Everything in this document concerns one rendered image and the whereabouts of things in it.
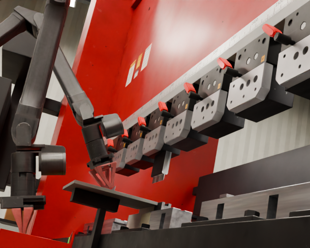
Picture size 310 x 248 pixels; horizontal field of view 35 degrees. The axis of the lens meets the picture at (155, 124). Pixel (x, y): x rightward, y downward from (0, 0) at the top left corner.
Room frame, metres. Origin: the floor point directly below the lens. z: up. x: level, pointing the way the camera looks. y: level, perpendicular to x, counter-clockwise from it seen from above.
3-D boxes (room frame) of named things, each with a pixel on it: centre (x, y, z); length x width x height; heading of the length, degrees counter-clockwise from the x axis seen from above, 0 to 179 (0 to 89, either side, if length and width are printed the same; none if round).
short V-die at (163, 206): (1.55, -0.05, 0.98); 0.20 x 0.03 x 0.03; 18
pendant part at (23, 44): (2.62, 0.80, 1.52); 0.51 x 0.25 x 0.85; 13
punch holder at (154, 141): (1.59, -0.04, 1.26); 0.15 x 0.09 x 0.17; 18
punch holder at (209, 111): (1.21, -0.16, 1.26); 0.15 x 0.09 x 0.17; 18
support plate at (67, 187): (1.53, 0.09, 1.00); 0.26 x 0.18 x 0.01; 108
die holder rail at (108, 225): (2.09, 0.12, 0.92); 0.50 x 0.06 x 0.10; 18
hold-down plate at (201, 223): (0.98, -0.18, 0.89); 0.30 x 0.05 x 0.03; 18
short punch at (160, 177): (1.57, -0.05, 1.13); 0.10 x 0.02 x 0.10; 18
